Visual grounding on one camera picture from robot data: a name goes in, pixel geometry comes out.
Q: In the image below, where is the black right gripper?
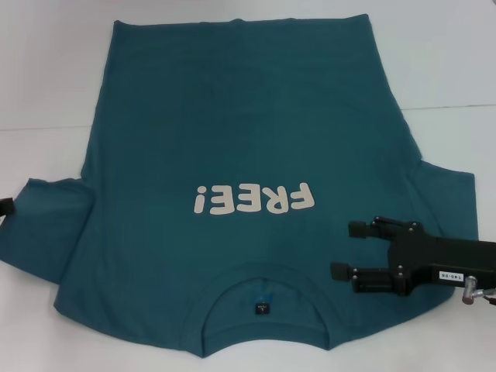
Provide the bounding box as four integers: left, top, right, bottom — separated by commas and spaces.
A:
330, 215, 496, 298

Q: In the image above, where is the teal blue FREE t-shirt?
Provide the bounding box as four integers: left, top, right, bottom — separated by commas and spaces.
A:
0, 13, 481, 350

